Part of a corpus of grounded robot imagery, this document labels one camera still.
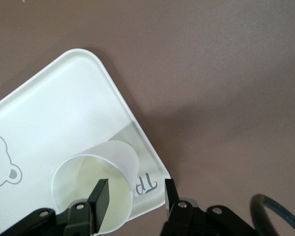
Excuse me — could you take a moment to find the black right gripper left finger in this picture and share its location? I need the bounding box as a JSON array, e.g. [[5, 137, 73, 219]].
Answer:
[[0, 178, 111, 236]]

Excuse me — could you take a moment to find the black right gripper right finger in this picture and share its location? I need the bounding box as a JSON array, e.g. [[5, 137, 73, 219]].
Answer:
[[159, 178, 258, 236]]

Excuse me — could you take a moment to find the white IKEA cup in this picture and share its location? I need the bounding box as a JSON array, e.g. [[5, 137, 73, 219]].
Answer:
[[51, 139, 140, 234]]

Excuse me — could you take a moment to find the white bear print tray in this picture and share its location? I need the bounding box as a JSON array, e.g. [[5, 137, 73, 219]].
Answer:
[[0, 48, 172, 236]]

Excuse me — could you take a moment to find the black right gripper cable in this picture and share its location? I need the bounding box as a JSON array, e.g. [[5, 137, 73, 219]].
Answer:
[[250, 193, 295, 236]]

